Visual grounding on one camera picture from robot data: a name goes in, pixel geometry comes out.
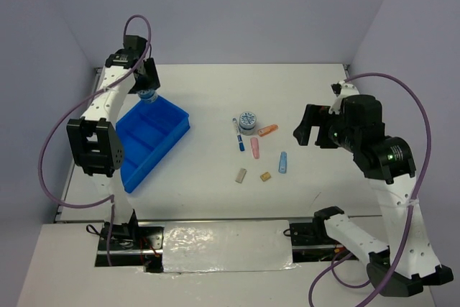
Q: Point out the light blue correction tape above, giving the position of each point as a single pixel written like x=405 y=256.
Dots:
x=282 y=168

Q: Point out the small tan eraser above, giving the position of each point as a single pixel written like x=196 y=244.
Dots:
x=265 y=176

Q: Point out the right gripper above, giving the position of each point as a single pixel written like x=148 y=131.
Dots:
x=315 y=115

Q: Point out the blue white whiteboard marker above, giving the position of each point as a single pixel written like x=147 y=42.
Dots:
x=238 y=134

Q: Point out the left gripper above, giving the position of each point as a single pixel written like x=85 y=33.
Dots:
x=152 y=81

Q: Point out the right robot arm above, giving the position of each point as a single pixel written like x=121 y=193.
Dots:
x=406 y=263

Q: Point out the grey eraser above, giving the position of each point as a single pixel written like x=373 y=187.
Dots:
x=241 y=175

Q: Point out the blue cleaning gel jar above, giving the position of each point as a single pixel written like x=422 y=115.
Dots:
x=148 y=96

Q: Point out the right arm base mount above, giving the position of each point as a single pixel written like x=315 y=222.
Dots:
x=309 y=245

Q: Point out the pink correction tape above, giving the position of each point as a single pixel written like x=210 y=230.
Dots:
x=255 y=147

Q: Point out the blue plastic divided tray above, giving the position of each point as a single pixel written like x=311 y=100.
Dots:
x=148 y=132

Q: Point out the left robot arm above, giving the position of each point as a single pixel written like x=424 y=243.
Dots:
x=96 y=146

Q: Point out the silver foil sheet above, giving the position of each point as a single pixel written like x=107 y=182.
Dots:
x=226 y=246

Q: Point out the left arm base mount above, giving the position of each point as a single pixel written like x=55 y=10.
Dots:
x=129 y=245

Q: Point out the orange correction tape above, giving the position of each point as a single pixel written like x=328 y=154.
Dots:
x=267 y=130

